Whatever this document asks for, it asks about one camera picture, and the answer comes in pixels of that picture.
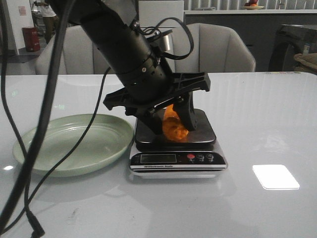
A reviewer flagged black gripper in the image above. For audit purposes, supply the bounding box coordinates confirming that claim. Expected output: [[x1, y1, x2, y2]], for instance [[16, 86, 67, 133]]
[[104, 56, 211, 135]]

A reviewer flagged orange corn cob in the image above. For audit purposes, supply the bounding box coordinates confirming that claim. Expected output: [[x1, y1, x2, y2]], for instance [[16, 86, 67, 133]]
[[162, 104, 189, 141]]

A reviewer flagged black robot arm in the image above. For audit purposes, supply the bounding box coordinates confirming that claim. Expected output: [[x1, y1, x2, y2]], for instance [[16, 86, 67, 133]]
[[50, 0, 211, 134]]

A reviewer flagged black electronic kitchen scale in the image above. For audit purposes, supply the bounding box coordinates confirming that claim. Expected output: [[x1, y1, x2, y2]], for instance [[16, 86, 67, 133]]
[[129, 109, 228, 179]]

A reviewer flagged pale green plate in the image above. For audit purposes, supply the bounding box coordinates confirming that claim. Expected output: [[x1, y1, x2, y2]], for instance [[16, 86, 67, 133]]
[[12, 114, 135, 178]]

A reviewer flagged right grey upholstered chair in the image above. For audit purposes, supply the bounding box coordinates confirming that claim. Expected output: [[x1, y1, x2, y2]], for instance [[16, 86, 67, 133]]
[[167, 23, 256, 73]]

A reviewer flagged grey upholstered chair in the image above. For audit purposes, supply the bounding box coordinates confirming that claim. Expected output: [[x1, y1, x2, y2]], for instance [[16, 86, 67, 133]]
[[167, 23, 256, 73], [35, 24, 117, 75]]

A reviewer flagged white drawer cabinet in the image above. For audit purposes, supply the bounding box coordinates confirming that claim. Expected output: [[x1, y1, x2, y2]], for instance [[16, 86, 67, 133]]
[[135, 0, 185, 35]]

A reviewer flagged left grey upholstered chair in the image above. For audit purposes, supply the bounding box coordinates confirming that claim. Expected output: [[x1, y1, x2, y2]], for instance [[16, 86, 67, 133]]
[[35, 24, 117, 75]]

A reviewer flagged dark grey counter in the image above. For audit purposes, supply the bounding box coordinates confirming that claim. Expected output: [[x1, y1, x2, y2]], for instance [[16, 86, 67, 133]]
[[185, 9, 317, 71]]

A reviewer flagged fruit bowl on counter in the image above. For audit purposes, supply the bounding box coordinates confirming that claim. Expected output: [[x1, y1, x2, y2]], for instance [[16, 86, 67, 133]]
[[242, 0, 264, 10]]

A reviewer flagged black appliance at right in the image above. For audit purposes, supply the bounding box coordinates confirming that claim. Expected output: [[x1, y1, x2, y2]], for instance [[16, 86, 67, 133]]
[[268, 24, 317, 71]]

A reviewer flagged tan folded cushion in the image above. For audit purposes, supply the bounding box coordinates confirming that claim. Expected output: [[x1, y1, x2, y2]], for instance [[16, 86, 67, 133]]
[[294, 53, 317, 75]]

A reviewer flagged person in background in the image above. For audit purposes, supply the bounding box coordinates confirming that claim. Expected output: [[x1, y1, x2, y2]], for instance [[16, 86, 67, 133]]
[[33, 0, 59, 44]]

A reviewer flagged red bin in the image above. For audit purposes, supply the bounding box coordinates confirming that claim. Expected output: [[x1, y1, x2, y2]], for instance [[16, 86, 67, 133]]
[[22, 27, 40, 52]]

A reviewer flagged thick black cable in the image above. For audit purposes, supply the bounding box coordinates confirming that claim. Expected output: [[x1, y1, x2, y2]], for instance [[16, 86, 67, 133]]
[[0, 0, 75, 233]]

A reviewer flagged thin black cable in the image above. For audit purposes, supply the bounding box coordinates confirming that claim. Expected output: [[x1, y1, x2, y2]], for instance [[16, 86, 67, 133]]
[[0, 18, 194, 238]]

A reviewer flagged pink wall notice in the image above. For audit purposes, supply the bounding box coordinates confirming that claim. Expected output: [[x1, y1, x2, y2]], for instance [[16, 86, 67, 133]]
[[18, 6, 27, 16]]

